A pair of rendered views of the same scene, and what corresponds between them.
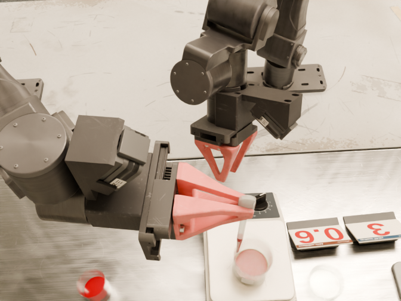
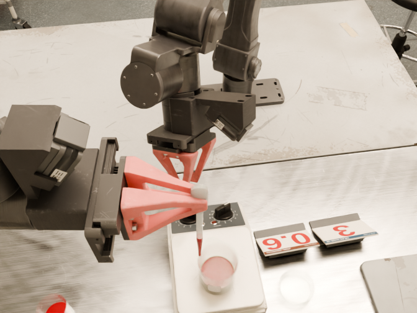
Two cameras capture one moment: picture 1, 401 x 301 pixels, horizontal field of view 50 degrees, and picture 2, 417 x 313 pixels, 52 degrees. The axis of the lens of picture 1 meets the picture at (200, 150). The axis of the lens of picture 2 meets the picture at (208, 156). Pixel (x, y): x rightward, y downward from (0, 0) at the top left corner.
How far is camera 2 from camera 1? 0.05 m
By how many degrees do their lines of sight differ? 6
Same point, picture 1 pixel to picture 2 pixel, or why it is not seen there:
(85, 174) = (20, 166)
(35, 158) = not seen: outside the picture
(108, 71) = (66, 96)
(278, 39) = (232, 51)
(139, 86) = (98, 109)
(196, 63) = (145, 65)
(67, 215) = (9, 220)
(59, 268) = (18, 298)
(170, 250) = (136, 269)
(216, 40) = (165, 44)
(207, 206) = (158, 197)
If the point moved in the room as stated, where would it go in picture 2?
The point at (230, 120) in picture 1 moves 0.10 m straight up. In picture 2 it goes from (185, 125) to (182, 70)
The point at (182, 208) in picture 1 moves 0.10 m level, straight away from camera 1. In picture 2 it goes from (131, 200) to (116, 113)
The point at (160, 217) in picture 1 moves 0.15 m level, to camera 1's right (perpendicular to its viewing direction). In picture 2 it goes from (108, 210) to (285, 190)
